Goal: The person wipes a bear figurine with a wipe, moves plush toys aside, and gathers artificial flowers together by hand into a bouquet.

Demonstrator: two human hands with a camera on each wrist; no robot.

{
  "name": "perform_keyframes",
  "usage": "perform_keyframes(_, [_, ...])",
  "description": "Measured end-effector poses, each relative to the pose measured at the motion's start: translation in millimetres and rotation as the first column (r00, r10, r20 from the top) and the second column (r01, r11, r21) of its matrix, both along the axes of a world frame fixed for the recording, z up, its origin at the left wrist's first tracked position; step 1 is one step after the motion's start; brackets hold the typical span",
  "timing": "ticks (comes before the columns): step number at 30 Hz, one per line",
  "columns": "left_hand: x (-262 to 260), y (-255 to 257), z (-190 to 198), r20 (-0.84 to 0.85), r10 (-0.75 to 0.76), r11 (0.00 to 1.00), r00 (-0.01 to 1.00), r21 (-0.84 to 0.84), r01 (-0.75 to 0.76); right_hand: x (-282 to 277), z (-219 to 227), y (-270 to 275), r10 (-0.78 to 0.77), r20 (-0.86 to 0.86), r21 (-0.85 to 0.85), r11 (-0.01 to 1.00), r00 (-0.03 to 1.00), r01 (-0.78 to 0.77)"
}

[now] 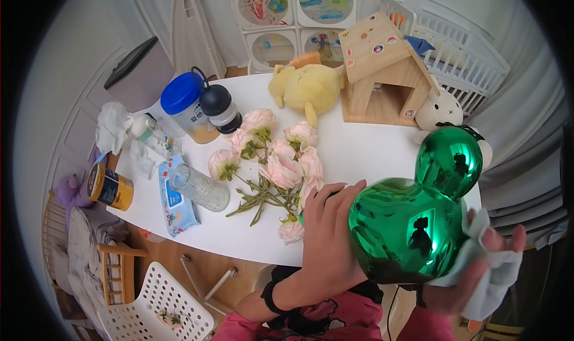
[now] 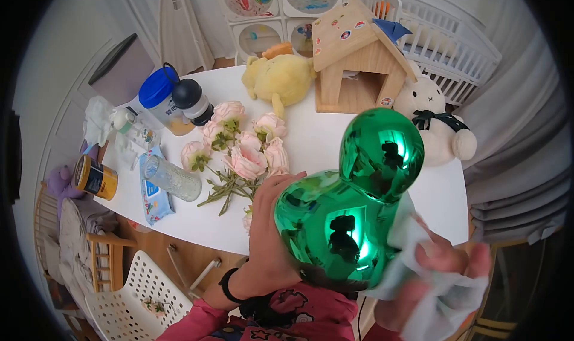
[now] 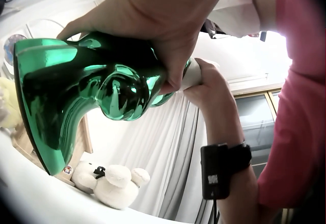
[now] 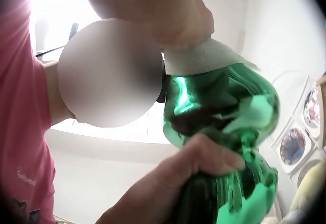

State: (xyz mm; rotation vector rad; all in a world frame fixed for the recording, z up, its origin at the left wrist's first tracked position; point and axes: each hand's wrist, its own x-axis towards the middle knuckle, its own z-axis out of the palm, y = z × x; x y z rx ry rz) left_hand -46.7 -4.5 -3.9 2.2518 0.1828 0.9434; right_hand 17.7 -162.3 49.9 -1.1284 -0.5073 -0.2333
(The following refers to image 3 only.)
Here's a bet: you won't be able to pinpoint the black wrist band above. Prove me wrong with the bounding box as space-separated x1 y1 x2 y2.
200 143 252 200

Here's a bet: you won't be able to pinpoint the person's left thumb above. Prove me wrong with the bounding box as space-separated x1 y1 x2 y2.
160 37 202 95

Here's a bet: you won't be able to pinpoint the yellow plush toy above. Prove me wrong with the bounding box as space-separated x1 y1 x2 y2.
0 77 23 130

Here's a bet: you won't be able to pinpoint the white plush bear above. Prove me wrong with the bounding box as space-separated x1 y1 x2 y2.
71 160 151 209

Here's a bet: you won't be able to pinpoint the white curtain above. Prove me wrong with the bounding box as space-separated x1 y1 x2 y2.
85 88 213 220

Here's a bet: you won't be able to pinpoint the person's left fingers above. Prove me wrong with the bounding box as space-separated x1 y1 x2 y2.
57 18 89 41

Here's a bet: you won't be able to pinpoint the wooden framed window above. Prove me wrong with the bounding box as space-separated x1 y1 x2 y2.
232 87 283 167

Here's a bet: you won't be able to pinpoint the white cloth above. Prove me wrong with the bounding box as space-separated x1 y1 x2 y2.
182 59 205 91

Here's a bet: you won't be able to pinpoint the wooden frame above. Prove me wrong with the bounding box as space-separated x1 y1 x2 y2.
12 111 94 187

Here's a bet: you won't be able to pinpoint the person's left hand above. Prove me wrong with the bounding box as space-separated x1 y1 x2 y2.
57 0 228 95

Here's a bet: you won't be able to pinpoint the colourful glass globe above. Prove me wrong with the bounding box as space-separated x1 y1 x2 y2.
3 34 27 68

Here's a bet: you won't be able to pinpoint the person's right thumb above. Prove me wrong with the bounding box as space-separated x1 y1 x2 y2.
182 83 212 102

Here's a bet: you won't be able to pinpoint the person's right hand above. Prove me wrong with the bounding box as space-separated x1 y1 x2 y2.
182 58 245 148

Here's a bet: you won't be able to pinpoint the person's right fingers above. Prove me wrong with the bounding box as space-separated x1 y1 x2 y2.
195 58 227 86

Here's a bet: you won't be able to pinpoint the shiny green figurine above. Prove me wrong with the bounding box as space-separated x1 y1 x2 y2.
13 31 194 176

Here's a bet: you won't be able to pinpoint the person's body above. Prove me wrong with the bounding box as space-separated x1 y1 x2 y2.
257 0 326 224

